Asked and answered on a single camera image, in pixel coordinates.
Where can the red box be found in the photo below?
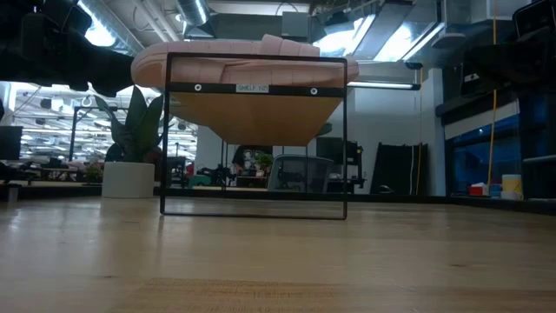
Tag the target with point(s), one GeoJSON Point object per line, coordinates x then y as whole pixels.
{"type": "Point", "coordinates": [476, 191]}

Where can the white ceiling light tube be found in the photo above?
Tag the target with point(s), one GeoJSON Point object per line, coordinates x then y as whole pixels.
{"type": "Point", "coordinates": [382, 85]}

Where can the green plant in white pot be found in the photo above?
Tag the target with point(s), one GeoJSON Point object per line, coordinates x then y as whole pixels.
{"type": "Point", "coordinates": [128, 180]}

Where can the blue cup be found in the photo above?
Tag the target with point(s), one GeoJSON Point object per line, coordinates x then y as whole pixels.
{"type": "Point", "coordinates": [495, 191]}

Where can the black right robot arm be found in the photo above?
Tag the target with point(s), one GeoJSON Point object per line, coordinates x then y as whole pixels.
{"type": "Point", "coordinates": [521, 56]}

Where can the wooden shelf with black frame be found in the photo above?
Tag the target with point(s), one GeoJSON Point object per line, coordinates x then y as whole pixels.
{"type": "Point", "coordinates": [256, 117]}

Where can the black aluminium table frame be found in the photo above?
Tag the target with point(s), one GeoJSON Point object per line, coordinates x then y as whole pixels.
{"type": "Point", "coordinates": [391, 198]}

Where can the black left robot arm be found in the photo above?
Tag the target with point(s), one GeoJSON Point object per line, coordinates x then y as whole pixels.
{"type": "Point", "coordinates": [52, 56]}

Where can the grey office chair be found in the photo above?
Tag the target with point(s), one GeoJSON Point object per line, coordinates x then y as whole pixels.
{"type": "Point", "coordinates": [299, 174]}

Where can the pink slipper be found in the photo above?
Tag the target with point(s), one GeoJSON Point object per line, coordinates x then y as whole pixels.
{"type": "Point", "coordinates": [208, 47]}

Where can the black background monitor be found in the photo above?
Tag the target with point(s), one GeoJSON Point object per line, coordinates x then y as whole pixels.
{"type": "Point", "coordinates": [11, 143]}

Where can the silver ceiling duct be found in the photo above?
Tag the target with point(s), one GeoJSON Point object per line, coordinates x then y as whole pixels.
{"type": "Point", "coordinates": [193, 11]}

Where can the black standing board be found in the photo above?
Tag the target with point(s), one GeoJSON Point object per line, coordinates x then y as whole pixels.
{"type": "Point", "coordinates": [397, 169]}

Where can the yellow and white cup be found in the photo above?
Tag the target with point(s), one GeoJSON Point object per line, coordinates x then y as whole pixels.
{"type": "Point", "coordinates": [512, 187]}

